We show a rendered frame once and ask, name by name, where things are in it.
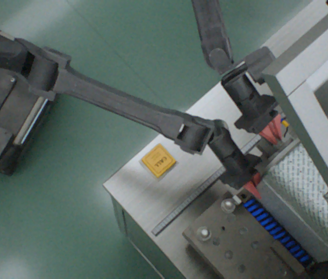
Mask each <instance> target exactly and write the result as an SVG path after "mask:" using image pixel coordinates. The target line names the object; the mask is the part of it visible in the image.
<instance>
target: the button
mask: <svg viewBox="0 0 328 279"><path fill-rule="evenodd" d="M142 162H143V163H144V165H145V166H146V167H148V168H149V169H150V170H151V171H152V173H153V174H154V175H155V176H156V177H157V178H160V177H161V176H162V175H163V174H164V173H165V172H166V171H167V170H168V169H169V168H170V167H171V166H172V165H173V164H175V163H176V160H175V159H174V158H173V157H172V156H171V155H170V154H169V153H168V152H167V151H166V150H165V149H164V147H163V146H162V145H161V144H158V145H157V146H156V147H155V148H154V149H153V150H152V151H150V152H149V153H148V154H147V155H145V156H144V157H143V158H142Z"/></svg>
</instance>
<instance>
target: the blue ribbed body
mask: <svg viewBox="0 0 328 279"><path fill-rule="evenodd" d="M255 203H256V202H255V199H251V200H249V199H248V200H247V201H246V202H245V203H244V204H243V206H244V207H247V206H248V208H247V211H248V212H252V213H251V215H252V216H257V217H256V220H257V221H260V220H261V222H260V224H261V225H262V226H265V227H264V229H266V230H270V231H269V233H270V235H273V234H274V236H273V237H274V239H275V240H277V239H278V240H279V242H280V243H281V244H283V246H284V247H285V248H286V249H287V250H288V251H289V252H290V253H291V254H292V255H293V256H294V257H295V258H296V259H297V261H298V262H300V263H301V265H302V266H303V267H304V268H305V266H307V265H309V264H310V262H309V261H308V260H309V255H305V251H300V252H299V250H300V246H299V245H297V246H295V244H296V242H295V241H291V242H290V240H291V239H292V238H291V237H290V236H288V237H286V235H287V232H286V231H283V232H282V230H283V228H282V227H278V228H277V225H278V223H277V222H276V221H275V222H273V217H270V218H268V216H269V214H268V213H264V211H265V209H263V208H262V209H259V208H260V206H261V205H260V204H259V203H257V204H255ZM263 213H264V214H263ZM272 222H273V223H272ZM304 255H305V256H304Z"/></svg>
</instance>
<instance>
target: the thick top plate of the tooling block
mask: <svg viewBox="0 0 328 279"><path fill-rule="evenodd" d="M233 197H234V196H233V195H232V194H231V192H230V191H229V190H227V191H226V192H225V193H224V194H223V195H222V196H221V197H220V198H219V199H217V200H216V201H215V202H214V203H213V204H212V205H211V206H210V207H209V208H208V209H207V210H206V211H205V212H203V213H202V214H201V215H200V216H199V218H198V219H197V220H195V221H194V222H193V223H192V224H191V225H190V226H188V227H187V228H186V229H185V230H184V231H183V233H182V235H183V237H184V238H185V240H187V242H188V243H190V244H191V246H192V247H194V248H195V250H196V251H197V252H198V254H199V255H200V256H201V257H202V258H203V259H204V260H205V261H206V262H207V263H208V265H209V266H211V268H212V269H213V270H214V271H215V272H216V273H217V274H218V275H219V277H220V278H221V279H312V278H311V276H310V275H309V274H308V273H306V272H305V271H303V272H302V273H301V274H300V275H298V276H297V275H296V274H294V272H293V271H292V270H291V269H290V268H289V267H288V266H287V264H285V262H284V261H282V259H281V258H280V257H278V255H277V254H276V253H275V252H274V251H273V250H272V249H271V248H270V246H271V245H272V244H273V243H274V242H275V241H276V240H275V239H274V237H273V236H271V235H270V233H268V232H267V230H266V229H264V228H263V226H262V225H261V224H260V223H259V222H258V221H257V220H256V218H255V217H253V216H252V215H251V214H250V213H249V212H248V211H247V209H246V208H245V207H244V206H243V205H242V204H241V203H240V204H238V205H236V204H235V209H234V210H233V211H232V212H230V213H225V212H224V211H223V210H222V209H221V203H222V202H223V201H224V200H225V199H232V198H233ZM200 227H207V228H208V229H209V230H210V231H211V237H210V239H209V240H208V241H200V240H199V239H198V237H197V230H198V229H199V228H200Z"/></svg>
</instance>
